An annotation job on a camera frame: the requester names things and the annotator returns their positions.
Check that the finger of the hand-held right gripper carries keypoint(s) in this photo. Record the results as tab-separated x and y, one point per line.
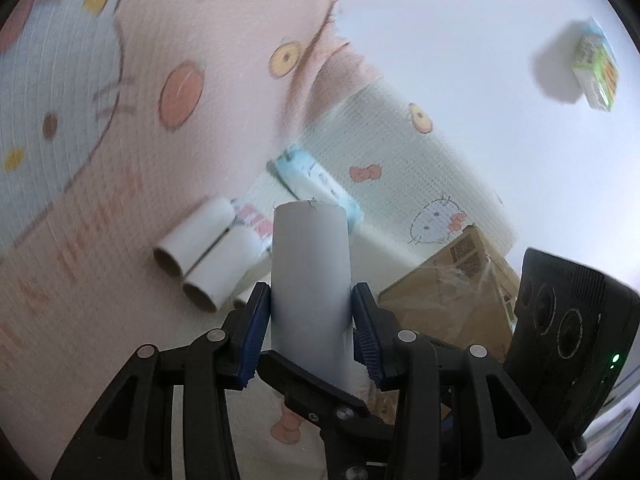
310	395

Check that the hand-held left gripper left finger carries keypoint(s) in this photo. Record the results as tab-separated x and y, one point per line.
257	330

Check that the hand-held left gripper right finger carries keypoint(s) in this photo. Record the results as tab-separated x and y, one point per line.
365	335

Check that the white paper roll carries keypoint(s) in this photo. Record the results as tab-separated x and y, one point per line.
220	267
246	300
195	235
310	280

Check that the brown cardboard box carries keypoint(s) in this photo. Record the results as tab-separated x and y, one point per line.
450	290

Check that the red and white packet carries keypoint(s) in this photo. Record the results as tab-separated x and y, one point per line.
252	222

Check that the light blue tissue packet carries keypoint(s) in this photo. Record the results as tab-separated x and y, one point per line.
320	180

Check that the pink and cream printed blanket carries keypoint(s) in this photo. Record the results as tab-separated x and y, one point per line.
150	35

